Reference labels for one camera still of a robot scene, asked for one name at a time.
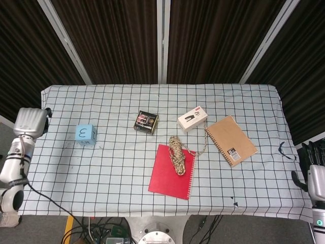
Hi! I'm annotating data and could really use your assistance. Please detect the dark corrugated partition panel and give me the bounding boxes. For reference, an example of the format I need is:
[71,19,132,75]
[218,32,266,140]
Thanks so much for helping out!
[50,0,163,84]
[166,0,289,83]
[0,0,86,128]
[247,0,325,145]

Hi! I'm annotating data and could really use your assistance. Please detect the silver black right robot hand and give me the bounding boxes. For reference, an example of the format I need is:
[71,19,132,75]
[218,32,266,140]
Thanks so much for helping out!
[291,139,325,202]

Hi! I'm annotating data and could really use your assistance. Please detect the white partition post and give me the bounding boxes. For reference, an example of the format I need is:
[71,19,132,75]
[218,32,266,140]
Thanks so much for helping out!
[156,0,170,84]
[38,0,92,85]
[239,0,299,83]

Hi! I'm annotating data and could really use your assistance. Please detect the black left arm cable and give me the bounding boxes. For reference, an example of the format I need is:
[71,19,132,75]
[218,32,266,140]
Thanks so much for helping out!
[18,137,88,244]

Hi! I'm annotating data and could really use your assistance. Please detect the beige braided rope bundle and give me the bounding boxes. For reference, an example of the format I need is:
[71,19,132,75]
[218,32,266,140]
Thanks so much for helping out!
[168,121,208,176]

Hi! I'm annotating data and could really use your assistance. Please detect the red spiral notebook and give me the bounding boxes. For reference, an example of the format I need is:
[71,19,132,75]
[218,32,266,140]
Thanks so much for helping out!
[148,143,198,201]

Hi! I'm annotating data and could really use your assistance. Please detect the black luncheon meat tin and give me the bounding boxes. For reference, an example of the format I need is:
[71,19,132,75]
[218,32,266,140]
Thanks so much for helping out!
[133,110,159,136]

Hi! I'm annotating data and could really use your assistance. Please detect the black floor cable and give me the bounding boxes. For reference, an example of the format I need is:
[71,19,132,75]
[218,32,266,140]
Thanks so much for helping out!
[197,215,225,244]

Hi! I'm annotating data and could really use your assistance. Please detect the white stapler carton box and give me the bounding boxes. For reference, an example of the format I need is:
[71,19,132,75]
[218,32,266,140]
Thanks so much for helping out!
[177,106,209,134]

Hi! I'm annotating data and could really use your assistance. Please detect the white black checked tablecloth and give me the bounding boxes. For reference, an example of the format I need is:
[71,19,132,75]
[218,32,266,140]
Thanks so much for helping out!
[17,83,314,222]

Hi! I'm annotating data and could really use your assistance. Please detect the green circuit board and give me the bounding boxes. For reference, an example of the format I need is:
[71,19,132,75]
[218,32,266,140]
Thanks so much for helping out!
[110,225,127,237]

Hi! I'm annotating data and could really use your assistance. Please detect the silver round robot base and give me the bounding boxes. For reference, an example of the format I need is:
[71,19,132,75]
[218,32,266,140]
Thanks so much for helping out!
[128,216,193,244]

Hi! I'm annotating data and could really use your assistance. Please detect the kraft brown spiral notebook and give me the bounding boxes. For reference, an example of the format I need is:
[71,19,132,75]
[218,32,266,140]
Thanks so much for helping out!
[205,115,258,168]

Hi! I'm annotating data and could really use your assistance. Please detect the tangled black floor cables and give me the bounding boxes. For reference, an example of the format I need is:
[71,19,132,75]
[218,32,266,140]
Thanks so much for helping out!
[60,216,133,244]

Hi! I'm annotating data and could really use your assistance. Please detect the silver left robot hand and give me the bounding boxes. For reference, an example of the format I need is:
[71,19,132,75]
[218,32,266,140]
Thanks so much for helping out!
[12,107,52,139]

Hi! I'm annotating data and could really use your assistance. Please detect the light blue numbered foam cube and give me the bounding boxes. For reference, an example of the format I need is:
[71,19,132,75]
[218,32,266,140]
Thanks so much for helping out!
[75,124,98,146]

